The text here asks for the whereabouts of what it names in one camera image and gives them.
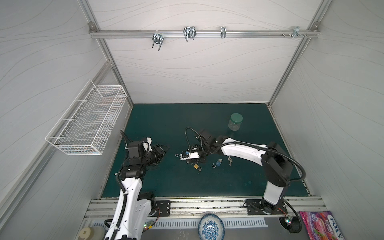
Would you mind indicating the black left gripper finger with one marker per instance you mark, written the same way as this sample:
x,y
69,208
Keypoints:
x,y
162,149
157,161

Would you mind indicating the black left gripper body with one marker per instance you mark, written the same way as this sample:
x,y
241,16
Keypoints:
x,y
152,157

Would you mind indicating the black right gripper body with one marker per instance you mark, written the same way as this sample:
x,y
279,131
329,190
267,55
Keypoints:
x,y
199,153

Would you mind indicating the silver key pair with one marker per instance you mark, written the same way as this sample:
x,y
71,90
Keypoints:
x,y
230,160

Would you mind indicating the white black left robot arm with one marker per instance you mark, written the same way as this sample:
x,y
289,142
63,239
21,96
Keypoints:
x,y
133,207

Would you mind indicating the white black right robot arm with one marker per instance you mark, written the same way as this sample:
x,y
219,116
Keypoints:
x,y
276,165

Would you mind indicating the brass padlock with keys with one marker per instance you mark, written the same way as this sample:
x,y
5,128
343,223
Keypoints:
x,y
198,168

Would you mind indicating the blue padlock with keys right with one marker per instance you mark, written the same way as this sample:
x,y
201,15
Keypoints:
x,y
217,163

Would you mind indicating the clear jar green lid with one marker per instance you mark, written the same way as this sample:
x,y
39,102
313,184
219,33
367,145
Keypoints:
x,y
235,121

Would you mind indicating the blue white patterned plate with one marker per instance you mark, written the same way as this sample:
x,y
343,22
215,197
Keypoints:
x,y
211,227

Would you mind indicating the white tape roll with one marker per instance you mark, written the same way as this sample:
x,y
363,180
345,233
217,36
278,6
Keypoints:
x,y
91,233

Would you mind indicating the metal U-bolt clamp left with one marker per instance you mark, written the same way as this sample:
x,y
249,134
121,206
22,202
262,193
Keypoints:
x,y
157,39

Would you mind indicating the metal u-bolt clamp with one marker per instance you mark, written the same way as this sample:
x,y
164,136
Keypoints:
x,y
157,39
189,33

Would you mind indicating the metal hook clamp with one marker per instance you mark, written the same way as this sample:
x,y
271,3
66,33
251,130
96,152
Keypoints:
x,y
223,32

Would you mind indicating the metal U-bolt clamp middle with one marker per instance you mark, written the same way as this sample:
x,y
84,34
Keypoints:
x,y
189,33

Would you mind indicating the aluminium top crossbar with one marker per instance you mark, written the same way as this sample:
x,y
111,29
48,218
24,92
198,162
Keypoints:
x,y
201,34

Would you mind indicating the pink Fox's candy bag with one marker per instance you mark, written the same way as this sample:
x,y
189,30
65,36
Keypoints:
x,y
321,226

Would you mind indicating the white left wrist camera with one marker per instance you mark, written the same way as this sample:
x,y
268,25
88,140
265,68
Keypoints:
x,y
147,144

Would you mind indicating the white slotted cable duct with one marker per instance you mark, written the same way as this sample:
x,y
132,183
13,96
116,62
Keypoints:
x,y
168,224

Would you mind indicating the white wire basket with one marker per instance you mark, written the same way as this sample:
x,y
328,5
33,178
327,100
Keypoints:
x,y
85,127

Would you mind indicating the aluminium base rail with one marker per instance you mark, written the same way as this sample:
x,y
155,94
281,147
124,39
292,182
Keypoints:
x,y
195,207

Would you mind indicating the metal bracket clamp right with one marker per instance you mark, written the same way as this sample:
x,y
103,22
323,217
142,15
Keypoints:
x,y
295,34

